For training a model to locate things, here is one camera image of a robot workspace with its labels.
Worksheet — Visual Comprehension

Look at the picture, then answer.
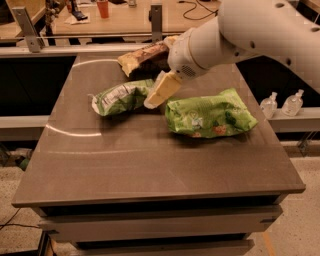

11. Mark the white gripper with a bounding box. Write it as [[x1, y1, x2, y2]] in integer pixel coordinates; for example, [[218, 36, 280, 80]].
[[144, 28, 214, 109]]

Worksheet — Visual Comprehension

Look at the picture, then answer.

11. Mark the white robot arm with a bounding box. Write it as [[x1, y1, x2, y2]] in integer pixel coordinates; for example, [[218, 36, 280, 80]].
[[144, 0, 320, 109]]

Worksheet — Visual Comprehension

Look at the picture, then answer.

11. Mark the brown chip bag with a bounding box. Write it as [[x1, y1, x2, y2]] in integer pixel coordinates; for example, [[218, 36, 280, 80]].
[[117, 41, 169, 77]]

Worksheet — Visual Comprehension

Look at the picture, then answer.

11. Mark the green jalapeno chip bag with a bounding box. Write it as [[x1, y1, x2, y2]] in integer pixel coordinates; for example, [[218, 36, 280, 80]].
[[91, 79, 154, 116]]

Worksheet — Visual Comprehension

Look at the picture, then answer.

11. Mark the green chip bag right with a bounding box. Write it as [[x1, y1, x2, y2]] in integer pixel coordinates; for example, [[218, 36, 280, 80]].
[[165, 88, 258, 138]]

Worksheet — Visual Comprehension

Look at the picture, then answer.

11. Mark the wooden background desk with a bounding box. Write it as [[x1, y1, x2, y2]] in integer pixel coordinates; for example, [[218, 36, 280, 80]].
[[51, 0, 220, 38]]

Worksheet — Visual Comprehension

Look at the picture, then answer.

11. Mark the orange cup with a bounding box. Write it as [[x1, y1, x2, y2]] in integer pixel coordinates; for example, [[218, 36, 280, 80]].
[[97, 0, 109, 19]]

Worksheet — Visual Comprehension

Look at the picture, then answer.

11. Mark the clear sanitizer bottle left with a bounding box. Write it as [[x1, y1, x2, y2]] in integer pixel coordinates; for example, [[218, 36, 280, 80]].
[[260, 92, 277, 119]]

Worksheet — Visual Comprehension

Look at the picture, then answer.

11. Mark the clear sanitizer bottle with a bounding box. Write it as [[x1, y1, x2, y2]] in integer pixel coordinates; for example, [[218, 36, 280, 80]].
[[260, 92, 277, 119], [281, 89, 304, 117]]

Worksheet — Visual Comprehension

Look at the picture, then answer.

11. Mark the clear sanitizer bottle right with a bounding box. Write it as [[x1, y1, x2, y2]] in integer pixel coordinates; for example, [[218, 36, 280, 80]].
[[281, 89, 304, 117]]

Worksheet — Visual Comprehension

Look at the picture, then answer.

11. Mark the table drawer base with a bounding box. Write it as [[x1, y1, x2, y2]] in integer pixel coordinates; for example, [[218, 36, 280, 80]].
[[39, 198, 282, 256]]

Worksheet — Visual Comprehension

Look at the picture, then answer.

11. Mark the black cable on desk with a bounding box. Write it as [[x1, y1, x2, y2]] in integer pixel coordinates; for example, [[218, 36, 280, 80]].
[[177, 0, 221, 22]]

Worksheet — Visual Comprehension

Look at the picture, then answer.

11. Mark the metal guard rail frame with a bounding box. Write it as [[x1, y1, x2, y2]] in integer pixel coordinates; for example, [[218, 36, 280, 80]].
[[0, 2, 188, 58]]

